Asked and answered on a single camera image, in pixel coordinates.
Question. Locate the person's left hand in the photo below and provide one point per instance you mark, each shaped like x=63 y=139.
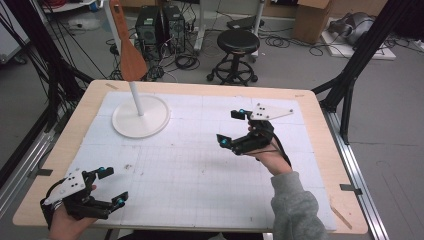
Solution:
x=66 y=226

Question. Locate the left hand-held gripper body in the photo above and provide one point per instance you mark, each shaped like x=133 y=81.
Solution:
x=71 y=186

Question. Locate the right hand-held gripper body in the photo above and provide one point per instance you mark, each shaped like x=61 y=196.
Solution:
x=263 y=111

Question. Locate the white floor board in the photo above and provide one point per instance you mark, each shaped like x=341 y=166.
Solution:
x=366 y=51

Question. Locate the wooden spatula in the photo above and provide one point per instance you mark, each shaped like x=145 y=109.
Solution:
x=132 y=63

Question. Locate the black flat device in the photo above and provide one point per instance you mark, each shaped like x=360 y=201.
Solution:
x=243 y=22

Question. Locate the black round stool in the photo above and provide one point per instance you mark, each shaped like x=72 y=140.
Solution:
x=238 y=41

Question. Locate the open cardboard box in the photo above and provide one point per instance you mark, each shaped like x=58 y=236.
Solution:
x=311 y=23

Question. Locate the thin wooden strip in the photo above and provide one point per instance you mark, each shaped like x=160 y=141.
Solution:
x=112 y=86
x=340 y=217

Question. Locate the white grid mat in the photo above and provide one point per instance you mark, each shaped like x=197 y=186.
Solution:
x=186 y=173

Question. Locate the grey bundle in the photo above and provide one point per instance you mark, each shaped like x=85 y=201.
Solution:
x=353 y=25

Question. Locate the aluminium rail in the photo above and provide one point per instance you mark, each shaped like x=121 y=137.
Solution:
x=360 y=186
x=23 y=166

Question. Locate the white stand with round base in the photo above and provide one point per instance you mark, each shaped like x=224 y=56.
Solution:
x=140 y=123

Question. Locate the black tape piece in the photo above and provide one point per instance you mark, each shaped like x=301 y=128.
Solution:
x=44 y=172
x=350 y=189

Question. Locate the black metal frame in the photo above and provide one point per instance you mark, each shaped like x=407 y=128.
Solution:
x=43 y=43
x=363 y=50

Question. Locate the black computer tower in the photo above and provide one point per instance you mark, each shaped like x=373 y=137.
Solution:
x=146 y=30
x=174 y=28

